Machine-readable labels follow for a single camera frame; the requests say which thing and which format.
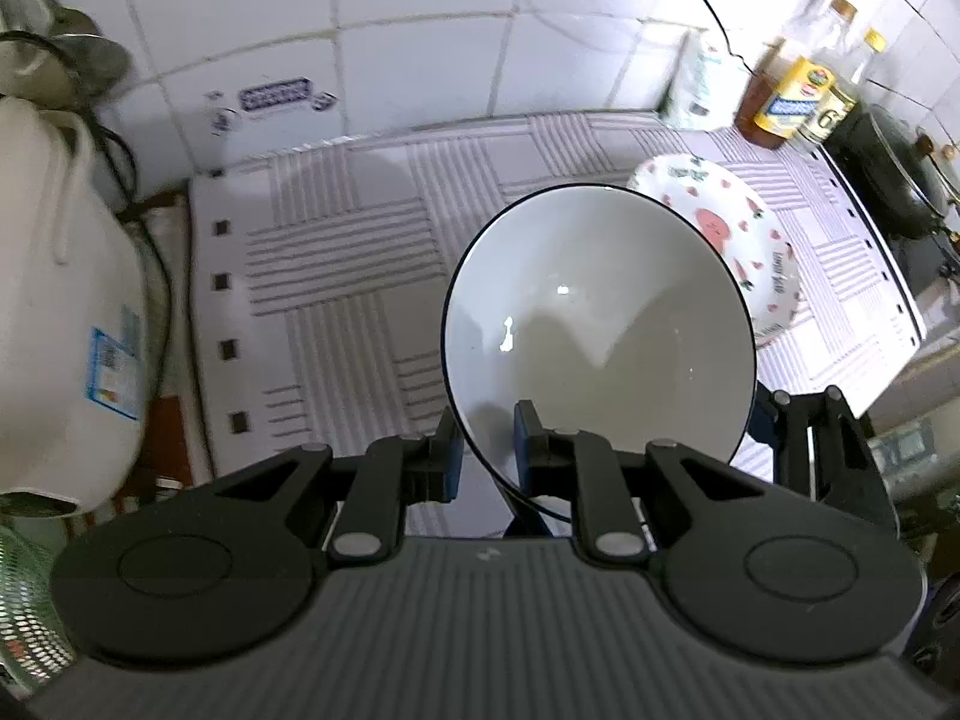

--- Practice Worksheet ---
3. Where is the yellow label oil bottle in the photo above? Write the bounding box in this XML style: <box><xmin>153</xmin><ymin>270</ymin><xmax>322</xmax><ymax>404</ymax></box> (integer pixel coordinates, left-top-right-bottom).
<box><xmin>733</xmin><ymin>0</ymin><xmax>860</xmax><ymax>151</ymax></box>

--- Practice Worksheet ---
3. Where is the black gas stove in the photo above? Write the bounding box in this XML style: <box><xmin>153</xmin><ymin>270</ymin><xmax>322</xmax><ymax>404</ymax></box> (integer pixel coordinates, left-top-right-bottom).
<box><xmin>817</xmin><ymin>142</ymin><xmax>960</xmax><ymax>346</ymax></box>

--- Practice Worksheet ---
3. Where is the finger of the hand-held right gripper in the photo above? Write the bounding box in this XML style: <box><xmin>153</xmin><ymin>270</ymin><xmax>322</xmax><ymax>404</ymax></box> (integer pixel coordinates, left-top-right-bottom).
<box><xmin>750</xmin><ymin>386</ymin><xmax>901</xmax><ymax>533</ymax></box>

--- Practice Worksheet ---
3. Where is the white bowl with dark rim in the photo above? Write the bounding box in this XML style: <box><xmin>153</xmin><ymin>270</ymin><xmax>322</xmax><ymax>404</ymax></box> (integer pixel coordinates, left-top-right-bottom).
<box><xmin>441</xmin><ymin>186</ymin><xmax>757</xmax><ymax>522</ymax></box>

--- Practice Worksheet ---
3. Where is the steel kitchenware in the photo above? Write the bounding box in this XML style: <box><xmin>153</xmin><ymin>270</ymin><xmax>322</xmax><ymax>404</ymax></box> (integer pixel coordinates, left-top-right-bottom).
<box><xmin>0</xmin><ymin>7</ymin><xmax>132</xmax><ymax>102</ymax></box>

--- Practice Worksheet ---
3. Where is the black rice cooker cord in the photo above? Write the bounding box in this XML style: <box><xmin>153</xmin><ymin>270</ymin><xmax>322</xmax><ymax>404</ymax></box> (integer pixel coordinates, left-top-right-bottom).
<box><xmin>75</xmin><ymin>112</ymin><xmax>173</xmax><ymax>406</ymax></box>

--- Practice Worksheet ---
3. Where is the clear vinegar bottle yellow cap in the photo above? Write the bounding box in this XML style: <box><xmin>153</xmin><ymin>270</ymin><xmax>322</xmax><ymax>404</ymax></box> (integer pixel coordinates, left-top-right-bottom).
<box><xmin>799</xmin><ymin>28</ymin><xmax>890</xmax><ymax>147</ymax></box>

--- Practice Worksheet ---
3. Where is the white plastic salt bag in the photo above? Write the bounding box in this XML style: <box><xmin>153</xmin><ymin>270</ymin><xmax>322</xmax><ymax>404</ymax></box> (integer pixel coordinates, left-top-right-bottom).
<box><xmin>660</xmin><ymin>30</ymin><xmax>740</xmax><ymax>132</ymax></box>

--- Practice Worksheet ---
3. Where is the metal mesh strainer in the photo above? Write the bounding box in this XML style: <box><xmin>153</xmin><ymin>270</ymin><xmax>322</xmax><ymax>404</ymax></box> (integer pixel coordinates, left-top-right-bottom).
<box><xmin>0</xmin><ymin>517</ymin><xmax>83</xmax><ymax>698</ymax></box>

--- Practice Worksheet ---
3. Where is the white rice cooker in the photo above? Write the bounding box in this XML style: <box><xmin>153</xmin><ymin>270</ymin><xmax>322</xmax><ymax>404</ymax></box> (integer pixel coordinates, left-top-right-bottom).
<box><xmin>0</xmin><ymin>94</ymin><xmax>151</xmax><ymax>518</ymax></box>

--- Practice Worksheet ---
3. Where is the white carrot-pattern plate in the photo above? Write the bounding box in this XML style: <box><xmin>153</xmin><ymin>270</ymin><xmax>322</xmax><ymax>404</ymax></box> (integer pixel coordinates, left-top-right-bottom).
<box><xmin>626</xmin><ymin>154</ymin><xmax>800</xmax><ymax>346</ymax></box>

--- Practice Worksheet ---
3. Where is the black wok with glass lid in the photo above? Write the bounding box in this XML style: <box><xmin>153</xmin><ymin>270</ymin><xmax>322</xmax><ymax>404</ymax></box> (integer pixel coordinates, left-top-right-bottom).
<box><xmin>825</xmin><ymin>103</ymin><xmax>960</xmax><ymax>241</ymax></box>

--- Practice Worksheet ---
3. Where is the white pot with lid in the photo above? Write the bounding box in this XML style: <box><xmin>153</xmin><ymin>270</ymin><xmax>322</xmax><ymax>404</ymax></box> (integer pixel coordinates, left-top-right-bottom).
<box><xmin>911</xmin><ymin>127</ymin><xmax>960</xmax><ymax>203</ymax></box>

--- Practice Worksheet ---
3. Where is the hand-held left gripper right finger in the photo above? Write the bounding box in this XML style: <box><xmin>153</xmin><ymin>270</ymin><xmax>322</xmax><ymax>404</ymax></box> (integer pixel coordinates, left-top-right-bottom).
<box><xmin>512</xmin><ymin>401</ymin><xmax>766</xmax><ymax>562</ymax></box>

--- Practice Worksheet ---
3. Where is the striped counter mat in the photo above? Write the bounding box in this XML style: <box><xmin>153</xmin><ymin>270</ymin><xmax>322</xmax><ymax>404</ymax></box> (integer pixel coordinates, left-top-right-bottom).
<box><xmin>187</xmin><ymin>111</ymin><xmax>927</xmax><ymax>518</ymax></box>

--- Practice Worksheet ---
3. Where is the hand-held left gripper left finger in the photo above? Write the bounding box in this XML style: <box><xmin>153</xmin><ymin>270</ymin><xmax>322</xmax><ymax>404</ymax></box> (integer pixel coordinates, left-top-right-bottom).
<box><xmin>214</xmin><ymin>406</ymin><xmax>462</xmax><ymax>565</ymax></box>

